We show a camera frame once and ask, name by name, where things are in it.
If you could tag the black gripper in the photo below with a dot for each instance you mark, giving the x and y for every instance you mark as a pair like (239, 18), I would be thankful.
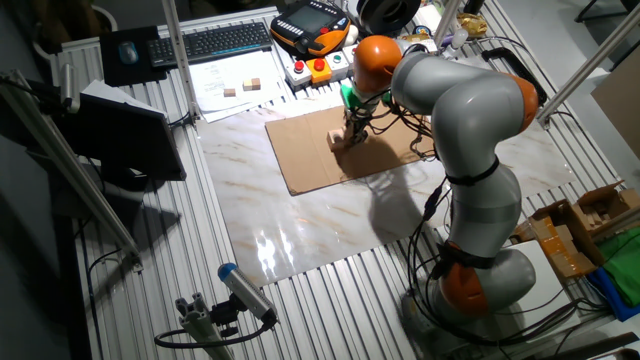
(357, 120)

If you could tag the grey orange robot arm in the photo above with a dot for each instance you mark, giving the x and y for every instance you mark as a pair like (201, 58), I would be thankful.
(465, 115)

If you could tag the brown cardboard sheet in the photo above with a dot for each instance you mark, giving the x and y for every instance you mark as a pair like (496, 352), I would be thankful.
(300, 160)

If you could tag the orange box red button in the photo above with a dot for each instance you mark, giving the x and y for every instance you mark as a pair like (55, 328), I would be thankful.
(320, 72)

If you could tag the white box green button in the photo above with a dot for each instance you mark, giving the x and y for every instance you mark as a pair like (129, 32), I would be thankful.
(337, 65)

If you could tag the white box red mushroom button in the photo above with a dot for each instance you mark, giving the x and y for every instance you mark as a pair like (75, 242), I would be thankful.
(298, 75)

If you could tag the white box small red button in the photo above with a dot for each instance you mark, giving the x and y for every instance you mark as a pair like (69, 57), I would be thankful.
(348, 52)

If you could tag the white round object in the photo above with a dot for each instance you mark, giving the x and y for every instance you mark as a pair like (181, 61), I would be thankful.
(350, 32)

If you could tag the black connector blue light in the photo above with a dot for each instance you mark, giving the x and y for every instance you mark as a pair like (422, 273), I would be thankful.
(431, 205)

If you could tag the marble pattern sheet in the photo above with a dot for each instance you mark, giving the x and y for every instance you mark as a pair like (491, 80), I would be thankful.
(300, 230)

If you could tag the small brown wooden cube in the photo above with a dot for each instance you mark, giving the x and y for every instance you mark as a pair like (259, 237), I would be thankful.
(256, 83)

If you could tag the cardboard box white label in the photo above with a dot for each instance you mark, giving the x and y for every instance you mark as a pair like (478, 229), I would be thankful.
(415, 37)

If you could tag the small pale wooden cube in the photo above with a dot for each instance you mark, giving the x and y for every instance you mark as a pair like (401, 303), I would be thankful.
(247, 85)

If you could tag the black orange teach pendant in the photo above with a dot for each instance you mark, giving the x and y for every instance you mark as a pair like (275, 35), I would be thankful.
(310, 22)

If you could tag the black filament spool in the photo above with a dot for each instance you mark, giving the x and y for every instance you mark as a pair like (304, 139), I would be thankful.
(390, 15)

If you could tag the white flat box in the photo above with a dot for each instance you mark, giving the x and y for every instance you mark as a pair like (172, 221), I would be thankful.
(429, 16)

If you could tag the white bottle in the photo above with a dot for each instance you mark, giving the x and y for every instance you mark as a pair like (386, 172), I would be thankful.
(459, 39)

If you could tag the printed paper sheets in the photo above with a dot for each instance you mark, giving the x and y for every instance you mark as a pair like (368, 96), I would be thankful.
(225, 70)

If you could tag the gold foil bag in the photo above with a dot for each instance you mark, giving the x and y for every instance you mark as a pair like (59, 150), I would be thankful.
(472, 24)

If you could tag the black keyboard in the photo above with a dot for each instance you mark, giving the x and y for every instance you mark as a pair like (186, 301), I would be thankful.
(210, 42)

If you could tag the dark monitor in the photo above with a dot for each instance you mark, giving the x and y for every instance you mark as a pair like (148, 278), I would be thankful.
(125, 135)

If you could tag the taped cardboard box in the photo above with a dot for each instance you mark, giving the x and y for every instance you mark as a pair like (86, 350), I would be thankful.
(560, 245)

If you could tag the grey computer mouse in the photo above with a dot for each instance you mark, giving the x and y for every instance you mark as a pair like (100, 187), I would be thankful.
(128, 52)

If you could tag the short aluminium profile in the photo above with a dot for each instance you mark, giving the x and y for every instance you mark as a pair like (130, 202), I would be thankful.
(200, 325)

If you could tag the black mouse pad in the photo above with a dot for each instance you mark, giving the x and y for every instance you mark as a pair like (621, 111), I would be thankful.
(112, 70)

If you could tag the open cardboard box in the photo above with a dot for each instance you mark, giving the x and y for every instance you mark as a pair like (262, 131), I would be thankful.
(605, 205)

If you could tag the large cardboard panel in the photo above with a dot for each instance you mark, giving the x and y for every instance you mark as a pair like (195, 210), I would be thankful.
(620, 105)

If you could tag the long diagonal aluminium profile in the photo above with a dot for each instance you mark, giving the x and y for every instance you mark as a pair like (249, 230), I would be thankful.
(75, 173)

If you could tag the green cloth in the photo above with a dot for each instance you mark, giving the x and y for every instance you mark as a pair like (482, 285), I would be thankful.
(625, 265)

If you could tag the blue fabric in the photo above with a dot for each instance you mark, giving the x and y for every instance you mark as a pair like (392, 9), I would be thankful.
(615, 302)

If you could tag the upright aluminium post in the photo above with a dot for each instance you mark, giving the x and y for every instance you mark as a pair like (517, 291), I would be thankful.
(180, 60)
(447, 20)

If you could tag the silver camera blue end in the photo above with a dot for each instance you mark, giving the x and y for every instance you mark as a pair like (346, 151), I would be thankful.
(247, 292)

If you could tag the black camera clamp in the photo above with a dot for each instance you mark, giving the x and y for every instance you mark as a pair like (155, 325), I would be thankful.
(225, 315)

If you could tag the slanted aluminium post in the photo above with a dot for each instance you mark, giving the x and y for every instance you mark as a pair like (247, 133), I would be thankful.
(590, 62)

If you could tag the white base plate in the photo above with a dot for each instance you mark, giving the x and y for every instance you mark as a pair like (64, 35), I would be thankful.
(555, 300)

